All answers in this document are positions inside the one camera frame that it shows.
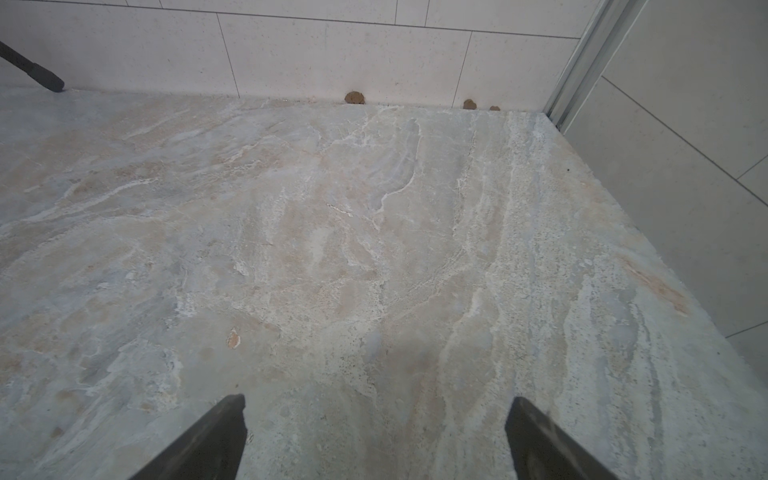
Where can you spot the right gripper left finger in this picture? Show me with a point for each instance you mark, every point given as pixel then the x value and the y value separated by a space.
pixel 211 448

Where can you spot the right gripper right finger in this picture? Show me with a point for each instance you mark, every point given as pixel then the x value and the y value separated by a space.
pixel 540 449

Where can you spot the black perforated music stand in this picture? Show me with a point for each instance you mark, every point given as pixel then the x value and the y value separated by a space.
pixel 36 72

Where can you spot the aluminium corner post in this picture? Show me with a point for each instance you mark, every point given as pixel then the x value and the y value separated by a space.
pixel 602 37

